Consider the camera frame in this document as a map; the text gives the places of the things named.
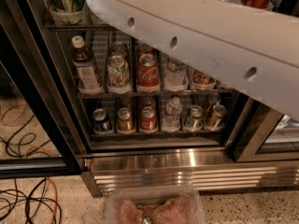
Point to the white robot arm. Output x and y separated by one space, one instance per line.
251 50

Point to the red can bottom rear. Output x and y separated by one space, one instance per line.
147 101

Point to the stainless steel fridge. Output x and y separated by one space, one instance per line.
120 160

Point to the red can bottom front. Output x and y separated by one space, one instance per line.
148 119

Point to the orange can bottom rear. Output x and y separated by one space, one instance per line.
127 101

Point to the orange can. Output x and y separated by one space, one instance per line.
125 120
127 101

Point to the red coke can front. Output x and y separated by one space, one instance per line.
147 71

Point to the orange can bottom front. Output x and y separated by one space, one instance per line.
125 120

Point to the water bottle middle shelf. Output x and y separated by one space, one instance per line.
175 75

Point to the silver green can bottom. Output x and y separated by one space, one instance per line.
194 118

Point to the white green can front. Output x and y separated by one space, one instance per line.
118 71

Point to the white green can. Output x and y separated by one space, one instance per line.
119 48
118 71

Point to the blue can bottom shelf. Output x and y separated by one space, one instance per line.
101 121

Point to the red coke can rear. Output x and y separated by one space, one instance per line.
143 49

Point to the orange can middle shelf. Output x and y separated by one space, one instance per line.
202 80

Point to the gold can bottom rear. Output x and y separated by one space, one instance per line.
211 99

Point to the white green can rear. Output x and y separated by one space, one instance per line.
119 48

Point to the tea bottle left middle shelf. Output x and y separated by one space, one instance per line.
83 60

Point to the fridge sliding door right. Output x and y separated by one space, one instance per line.
265 135

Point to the black fridge door left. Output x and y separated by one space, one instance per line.
39 127

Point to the small water bottle bottom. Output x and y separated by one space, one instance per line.
171 115

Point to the clear plastic food container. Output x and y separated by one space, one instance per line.
155 205

